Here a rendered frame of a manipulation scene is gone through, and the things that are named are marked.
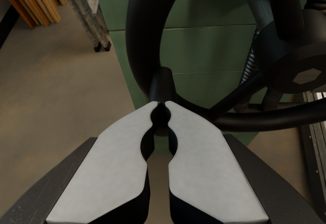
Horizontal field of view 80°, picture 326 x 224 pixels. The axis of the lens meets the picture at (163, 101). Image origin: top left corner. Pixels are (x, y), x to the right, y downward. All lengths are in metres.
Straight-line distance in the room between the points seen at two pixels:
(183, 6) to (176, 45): 0.08
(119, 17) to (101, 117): 0.83
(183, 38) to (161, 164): 0.69
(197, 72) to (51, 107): 1.00
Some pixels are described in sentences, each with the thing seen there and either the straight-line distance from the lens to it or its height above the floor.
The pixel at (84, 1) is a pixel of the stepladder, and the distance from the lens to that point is 1.31.
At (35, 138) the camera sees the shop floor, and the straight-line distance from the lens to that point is 1.25.
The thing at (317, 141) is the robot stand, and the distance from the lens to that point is 0.99.
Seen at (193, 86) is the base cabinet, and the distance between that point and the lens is 0.50.
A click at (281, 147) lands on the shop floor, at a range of 1.12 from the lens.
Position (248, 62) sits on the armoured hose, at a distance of 0.29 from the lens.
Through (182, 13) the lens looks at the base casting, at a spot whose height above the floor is 0.74.
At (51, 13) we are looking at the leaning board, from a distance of 1.86.
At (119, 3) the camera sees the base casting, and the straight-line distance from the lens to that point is 0.36.
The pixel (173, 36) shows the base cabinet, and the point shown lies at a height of 0.69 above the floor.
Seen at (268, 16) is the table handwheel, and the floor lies 0.82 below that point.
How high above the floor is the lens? 0.94
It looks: 57 degrees down
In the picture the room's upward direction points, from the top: 6 degrees counter-clockwise
